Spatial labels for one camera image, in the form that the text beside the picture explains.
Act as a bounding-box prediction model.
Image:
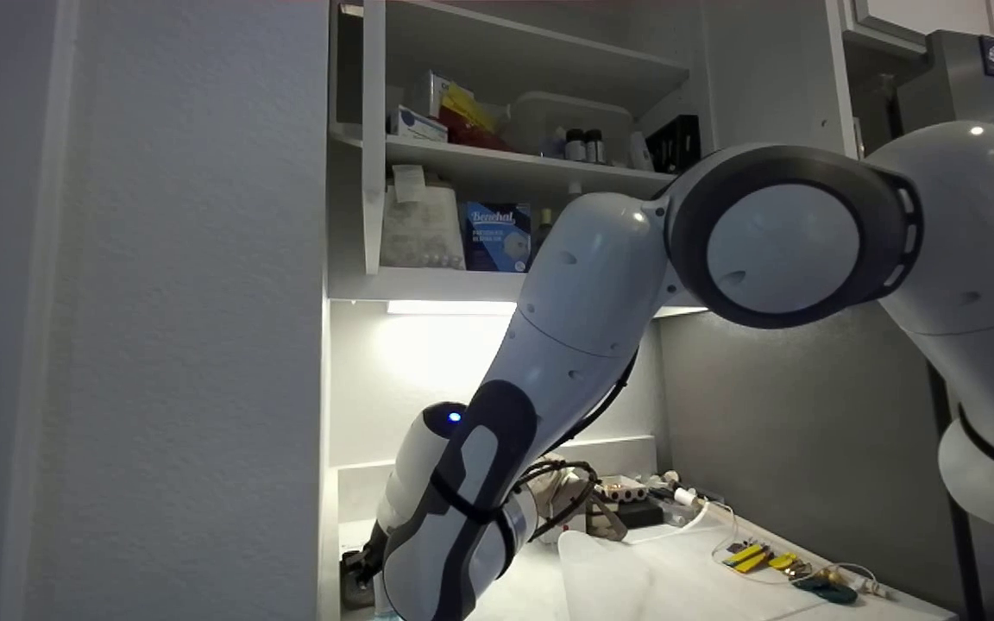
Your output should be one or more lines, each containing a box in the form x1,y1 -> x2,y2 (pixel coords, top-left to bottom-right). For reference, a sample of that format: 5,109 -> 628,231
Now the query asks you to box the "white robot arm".
372,119 -> 994,621

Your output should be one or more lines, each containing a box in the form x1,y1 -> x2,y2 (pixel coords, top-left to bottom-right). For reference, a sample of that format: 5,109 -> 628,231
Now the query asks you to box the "blue box on shelf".
463,200 -> 534,272

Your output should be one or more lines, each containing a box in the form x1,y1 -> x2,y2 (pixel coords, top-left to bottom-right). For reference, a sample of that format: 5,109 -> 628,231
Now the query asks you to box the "under-cabinet light strip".
388,299 -> 513,317

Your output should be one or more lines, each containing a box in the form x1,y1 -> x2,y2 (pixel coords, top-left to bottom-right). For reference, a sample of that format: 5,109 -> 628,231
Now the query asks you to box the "white upper cabinet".
329,0 -> 853,299

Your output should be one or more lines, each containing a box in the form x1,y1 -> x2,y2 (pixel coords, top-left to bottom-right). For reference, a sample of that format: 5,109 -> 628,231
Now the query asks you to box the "white plastic bag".
379,167 -> 465,269

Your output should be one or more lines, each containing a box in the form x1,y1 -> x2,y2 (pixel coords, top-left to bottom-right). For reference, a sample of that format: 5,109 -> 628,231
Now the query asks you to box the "dark brick box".
594,477 -> 674,527

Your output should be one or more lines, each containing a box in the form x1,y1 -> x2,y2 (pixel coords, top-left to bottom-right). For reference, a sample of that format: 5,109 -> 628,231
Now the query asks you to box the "grey metal box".
338,552 -> 377,612

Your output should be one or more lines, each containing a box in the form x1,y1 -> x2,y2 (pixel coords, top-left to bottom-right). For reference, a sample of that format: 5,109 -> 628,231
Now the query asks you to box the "stainless steel refrigerator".
899,32 -> 994,131

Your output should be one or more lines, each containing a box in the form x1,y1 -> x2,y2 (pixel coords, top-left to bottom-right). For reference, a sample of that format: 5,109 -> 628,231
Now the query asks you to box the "yellow handled tool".
725,543 -> 799,577

